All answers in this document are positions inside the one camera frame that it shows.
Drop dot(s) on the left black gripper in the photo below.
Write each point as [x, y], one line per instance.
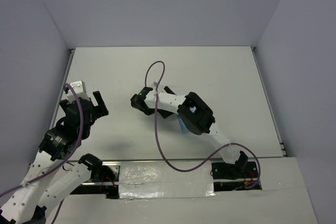
[92, 109]

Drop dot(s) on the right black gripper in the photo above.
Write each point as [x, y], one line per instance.
[142, 103]

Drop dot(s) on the blue plastic box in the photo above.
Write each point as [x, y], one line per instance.
[183, 127]

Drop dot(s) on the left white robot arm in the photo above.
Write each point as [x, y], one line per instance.
[36, 197]

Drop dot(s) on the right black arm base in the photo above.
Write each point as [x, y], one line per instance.
[242, 175]

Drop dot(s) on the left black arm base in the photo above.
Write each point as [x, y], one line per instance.
[105, 182]

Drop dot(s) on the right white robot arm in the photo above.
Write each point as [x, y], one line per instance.
[195, 114]

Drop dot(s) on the silver foil tape sheet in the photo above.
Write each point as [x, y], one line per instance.
[154, 180]

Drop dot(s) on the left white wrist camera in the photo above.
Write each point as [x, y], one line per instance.
[79, 88]

